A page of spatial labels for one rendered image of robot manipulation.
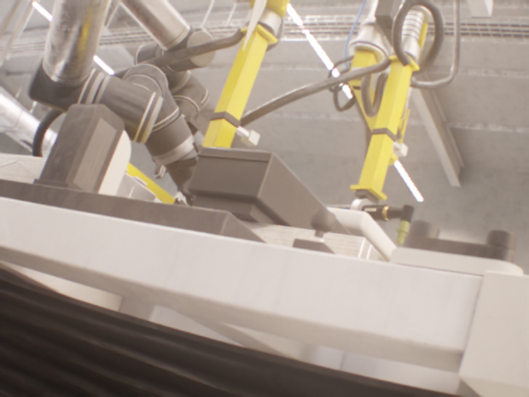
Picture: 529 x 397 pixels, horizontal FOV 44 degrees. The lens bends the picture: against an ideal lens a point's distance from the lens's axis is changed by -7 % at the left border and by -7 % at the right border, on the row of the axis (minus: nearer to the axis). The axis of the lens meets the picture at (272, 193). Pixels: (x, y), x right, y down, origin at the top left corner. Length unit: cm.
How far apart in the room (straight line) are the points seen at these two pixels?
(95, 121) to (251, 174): 31
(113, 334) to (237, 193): 31
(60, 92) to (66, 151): 43
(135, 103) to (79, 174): 46
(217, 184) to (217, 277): 53
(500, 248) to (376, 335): 12
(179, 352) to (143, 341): 7
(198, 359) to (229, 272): 38
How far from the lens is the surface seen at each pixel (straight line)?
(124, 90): 139
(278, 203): 118
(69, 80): 136
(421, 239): 60
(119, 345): 112
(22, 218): 89
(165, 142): 156
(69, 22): 124
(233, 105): 180
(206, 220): 75
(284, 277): 63
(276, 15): 193
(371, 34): 271
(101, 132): 97
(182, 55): 184
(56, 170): 96
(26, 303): 131
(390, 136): 214
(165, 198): 136
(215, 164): 120
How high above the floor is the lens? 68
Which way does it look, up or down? 18 degrees up
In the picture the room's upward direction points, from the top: 18 degrees clockwise
